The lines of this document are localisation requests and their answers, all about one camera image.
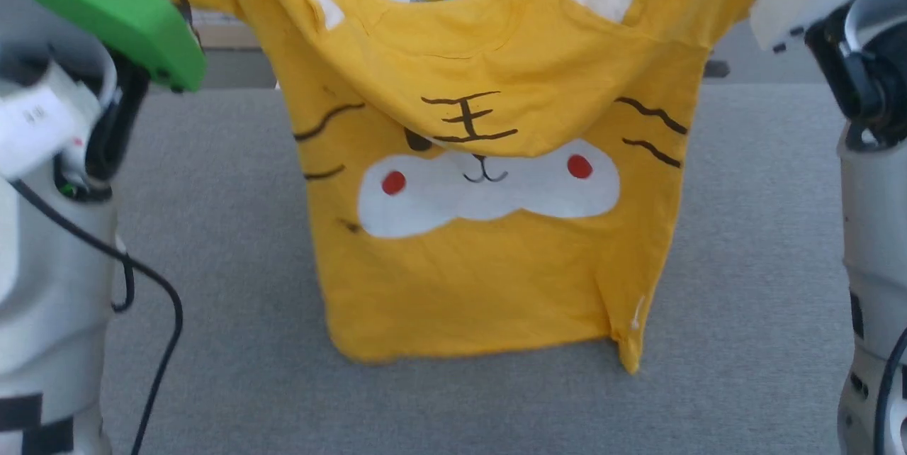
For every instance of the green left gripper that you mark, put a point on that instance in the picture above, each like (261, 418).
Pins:
(106, 8)

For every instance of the yellow tiger face t-shirt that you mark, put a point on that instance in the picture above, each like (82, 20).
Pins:
(482, 228)

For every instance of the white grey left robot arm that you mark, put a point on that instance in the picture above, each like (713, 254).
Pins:
(49, 285)

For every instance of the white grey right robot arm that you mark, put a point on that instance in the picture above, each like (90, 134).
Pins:
(875, 228)

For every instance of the grey fabric sofa seat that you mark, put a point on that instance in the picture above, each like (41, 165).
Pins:
(234, 263)

